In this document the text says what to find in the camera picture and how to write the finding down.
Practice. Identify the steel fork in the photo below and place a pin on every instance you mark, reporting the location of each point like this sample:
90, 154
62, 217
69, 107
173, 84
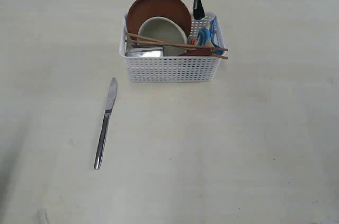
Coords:
198, 11

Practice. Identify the grey ceramic bowl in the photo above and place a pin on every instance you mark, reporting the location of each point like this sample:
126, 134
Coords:
161, 28

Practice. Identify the brown wooden spoon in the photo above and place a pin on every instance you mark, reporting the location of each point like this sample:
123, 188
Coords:
197, 52

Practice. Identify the wooden chopstick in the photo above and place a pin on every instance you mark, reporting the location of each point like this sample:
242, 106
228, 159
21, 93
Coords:
138, 39
216, 55

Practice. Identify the steel table knife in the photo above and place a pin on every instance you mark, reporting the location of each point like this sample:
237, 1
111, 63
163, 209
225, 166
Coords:
112, 94

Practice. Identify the brown wooden plate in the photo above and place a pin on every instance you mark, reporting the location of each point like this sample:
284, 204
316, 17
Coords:
142, 10

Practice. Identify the blue snack packet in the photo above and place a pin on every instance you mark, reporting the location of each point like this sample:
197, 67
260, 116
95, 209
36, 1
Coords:
204, 34

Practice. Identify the white perforated plastic basket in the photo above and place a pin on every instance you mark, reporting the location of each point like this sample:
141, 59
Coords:
171, 69

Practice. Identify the steel cup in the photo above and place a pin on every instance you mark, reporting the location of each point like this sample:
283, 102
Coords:
145, 52

